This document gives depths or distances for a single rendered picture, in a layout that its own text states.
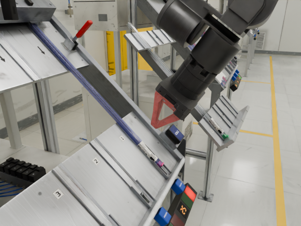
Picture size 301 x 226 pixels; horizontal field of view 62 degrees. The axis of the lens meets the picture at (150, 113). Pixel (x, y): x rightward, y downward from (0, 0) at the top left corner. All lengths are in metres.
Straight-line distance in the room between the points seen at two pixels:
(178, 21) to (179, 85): 0.09
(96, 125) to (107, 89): 1.14
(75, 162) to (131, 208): 0.14
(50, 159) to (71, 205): 0.51
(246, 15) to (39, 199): 0.41
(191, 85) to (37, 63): 0.39
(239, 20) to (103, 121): 1.53
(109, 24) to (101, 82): 0.90
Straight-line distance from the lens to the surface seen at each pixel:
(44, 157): 1.00
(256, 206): 1.77
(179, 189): 0.65
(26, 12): 0.71
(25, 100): 2.84
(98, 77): 0.74
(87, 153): 0.54
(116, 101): 0.73
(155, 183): 0.61
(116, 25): 1.58
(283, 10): 8.00
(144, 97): 1.57
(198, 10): 0.40
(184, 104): 0.38
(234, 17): 0.36
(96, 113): 1.81
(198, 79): 0.39
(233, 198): 1.78
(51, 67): 0.66
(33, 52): 0.67
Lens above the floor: 1.11
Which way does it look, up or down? 22 degrees down
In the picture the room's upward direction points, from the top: straight up
